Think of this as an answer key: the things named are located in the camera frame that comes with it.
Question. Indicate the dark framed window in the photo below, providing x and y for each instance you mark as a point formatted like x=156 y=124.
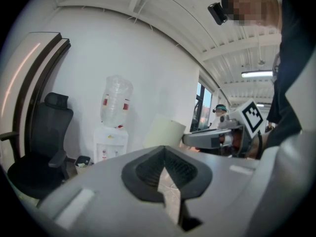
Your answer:
x=201 y=102

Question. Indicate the person in dark clothing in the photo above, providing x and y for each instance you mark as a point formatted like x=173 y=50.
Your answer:
x=293 y=58

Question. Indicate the person's right forearm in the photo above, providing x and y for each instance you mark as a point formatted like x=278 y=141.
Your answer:
x=258 y=144

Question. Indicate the white panel with dark edge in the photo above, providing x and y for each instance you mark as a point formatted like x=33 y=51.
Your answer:
x=60 y=47
x=22 y=65

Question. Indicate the person's head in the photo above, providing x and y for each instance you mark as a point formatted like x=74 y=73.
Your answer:
x=251 y=6

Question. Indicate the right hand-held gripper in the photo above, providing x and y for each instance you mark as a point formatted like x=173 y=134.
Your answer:
x=240 y=127

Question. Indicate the small dark trash bin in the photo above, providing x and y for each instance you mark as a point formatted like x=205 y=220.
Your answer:
x=78 y=169

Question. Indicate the white water dispenser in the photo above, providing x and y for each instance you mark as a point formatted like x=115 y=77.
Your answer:
x=111 y=142

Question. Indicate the black office chair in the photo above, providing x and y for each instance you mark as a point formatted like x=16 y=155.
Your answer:
x=49 y=132

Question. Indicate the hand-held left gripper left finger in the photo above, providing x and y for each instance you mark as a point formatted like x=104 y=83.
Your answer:
x=103 y=201

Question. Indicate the round ceiling detector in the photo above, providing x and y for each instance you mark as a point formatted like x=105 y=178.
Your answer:
x=261 y=62

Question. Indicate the clear water bottle red label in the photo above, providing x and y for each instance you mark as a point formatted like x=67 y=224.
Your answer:
x=116 y=102

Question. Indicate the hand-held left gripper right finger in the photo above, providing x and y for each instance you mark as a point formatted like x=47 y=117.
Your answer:
x=217 y=194

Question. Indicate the long ceiling lamp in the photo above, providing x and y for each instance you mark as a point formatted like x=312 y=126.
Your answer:
x=256 y=73

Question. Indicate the black head-worn camera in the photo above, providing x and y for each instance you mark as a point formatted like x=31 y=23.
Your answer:
x=217 y=13

